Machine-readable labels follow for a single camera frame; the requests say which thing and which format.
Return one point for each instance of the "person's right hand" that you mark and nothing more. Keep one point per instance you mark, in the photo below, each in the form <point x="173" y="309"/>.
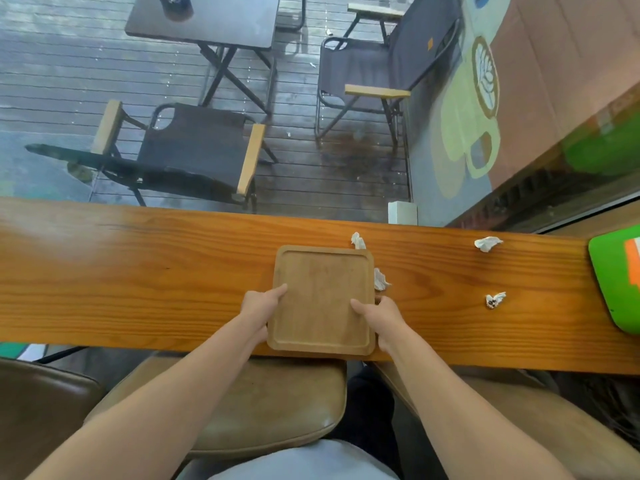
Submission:
<point x="385" y="322"/>

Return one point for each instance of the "person's left hand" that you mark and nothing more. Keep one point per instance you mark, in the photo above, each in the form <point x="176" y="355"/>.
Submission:
<point x="256" y="308"/>

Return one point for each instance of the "person's right thumb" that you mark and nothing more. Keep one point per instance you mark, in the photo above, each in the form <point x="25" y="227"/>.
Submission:
<point x="361" y="308"/>

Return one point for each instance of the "person's left thumb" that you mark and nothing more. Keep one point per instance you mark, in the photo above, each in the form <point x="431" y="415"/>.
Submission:
<point x="276" y="293"/>

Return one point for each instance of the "square wooden tray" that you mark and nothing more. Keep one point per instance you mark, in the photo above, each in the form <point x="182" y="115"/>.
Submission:
<point x="323" y="299"/>

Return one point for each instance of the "person's left forearm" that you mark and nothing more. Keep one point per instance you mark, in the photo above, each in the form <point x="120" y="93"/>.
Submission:
<point x="150" y="409"/>

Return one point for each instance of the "person's right forearm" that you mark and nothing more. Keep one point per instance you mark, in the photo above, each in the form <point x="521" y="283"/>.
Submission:
<point x="462" y="414"/>

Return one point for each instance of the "person's black trousers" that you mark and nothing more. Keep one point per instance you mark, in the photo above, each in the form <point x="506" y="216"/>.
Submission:
<point x="367" y="409"/>

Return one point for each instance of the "small white box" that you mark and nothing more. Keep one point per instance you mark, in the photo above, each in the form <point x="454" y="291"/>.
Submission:
<point x="402" y="213"/>

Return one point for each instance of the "tan leather stool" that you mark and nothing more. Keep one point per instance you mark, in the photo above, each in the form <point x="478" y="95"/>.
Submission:
<point x="550" y="419"/>
<point x="270" y="399"/>

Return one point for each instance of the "stained crumpled white tissue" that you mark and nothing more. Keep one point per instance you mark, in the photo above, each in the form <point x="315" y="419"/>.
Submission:
<point x="495" y="300"/>

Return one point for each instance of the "black folding chair wooden armrests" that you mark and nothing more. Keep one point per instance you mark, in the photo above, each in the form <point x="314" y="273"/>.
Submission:
<point x="195" y="154"/>
<point x="395" y="54"/>

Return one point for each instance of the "person's grey shirt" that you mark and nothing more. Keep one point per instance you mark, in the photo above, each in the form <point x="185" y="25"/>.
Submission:
<point x="295" y="462"/>

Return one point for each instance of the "coffee cup window sticker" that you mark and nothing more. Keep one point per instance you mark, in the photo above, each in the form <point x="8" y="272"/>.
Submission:
<point x="472" y="114"/>

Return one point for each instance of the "green tray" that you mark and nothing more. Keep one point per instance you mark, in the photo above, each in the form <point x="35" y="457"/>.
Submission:
<point x="612" y="279"/>

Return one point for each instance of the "dark brown leather stool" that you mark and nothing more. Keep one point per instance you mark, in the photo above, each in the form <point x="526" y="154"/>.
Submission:
<point x="42" y="414"/>

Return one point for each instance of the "black folding table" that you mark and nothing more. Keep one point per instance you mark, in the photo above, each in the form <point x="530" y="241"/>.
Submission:
<point x="210" y="19"/>

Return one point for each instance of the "dark round object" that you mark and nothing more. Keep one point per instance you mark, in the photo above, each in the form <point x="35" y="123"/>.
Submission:
<point x="176" y="5"/>

